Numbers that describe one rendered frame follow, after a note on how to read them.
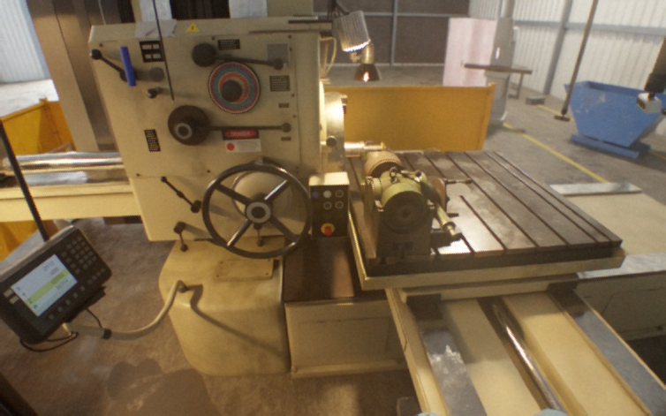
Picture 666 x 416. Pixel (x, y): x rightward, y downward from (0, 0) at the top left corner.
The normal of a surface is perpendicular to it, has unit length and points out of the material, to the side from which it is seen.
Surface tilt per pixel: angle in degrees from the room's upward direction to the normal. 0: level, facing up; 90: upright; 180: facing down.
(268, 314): 90
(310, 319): 90
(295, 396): 0
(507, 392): 0
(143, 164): 90
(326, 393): 0
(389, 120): 90
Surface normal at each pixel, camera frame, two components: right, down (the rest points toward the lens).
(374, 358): 0.08, 0.50
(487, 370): 0.00, -0.86
